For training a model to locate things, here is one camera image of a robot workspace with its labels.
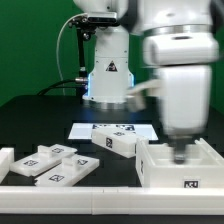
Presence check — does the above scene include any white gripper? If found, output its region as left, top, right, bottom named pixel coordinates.
left=158, top=65, right=211, bottom=164

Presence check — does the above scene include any white cabinet body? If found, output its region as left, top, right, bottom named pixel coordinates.
left=136, top=138, right=224, bottom=188

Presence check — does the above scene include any white cabinet box with tags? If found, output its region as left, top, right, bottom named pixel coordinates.
left=92, top=127, right=148, bottom=158

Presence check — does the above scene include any white cabinet door with knob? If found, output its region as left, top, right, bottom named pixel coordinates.
left=35, top=154, right=100, bottom=187

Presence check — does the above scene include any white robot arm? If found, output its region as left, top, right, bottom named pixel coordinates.
left=73, top=0, right=224, bottom=164

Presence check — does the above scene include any white cabinet door left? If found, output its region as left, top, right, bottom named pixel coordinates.
left=10, top=144, right=77, bottom=177

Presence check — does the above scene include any white tag sheet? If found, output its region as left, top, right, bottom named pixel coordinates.
left=68, top=123, right=158, bottom=141

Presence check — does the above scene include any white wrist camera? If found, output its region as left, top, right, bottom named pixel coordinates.
left=143, top=33, right=219, bottom=66

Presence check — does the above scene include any black cable bundle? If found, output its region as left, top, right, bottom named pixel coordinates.
left=37, top=78, right=90, bottom=97

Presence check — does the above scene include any white front wall rail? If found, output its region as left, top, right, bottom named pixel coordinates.
left=0, top=186, right=224, bottom=215

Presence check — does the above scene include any grey cable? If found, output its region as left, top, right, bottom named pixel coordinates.
left=55, top=13, right=88, bottom=96

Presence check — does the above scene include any white left wall block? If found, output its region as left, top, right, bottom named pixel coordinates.
left=0, top=148, right=14, bottom=183

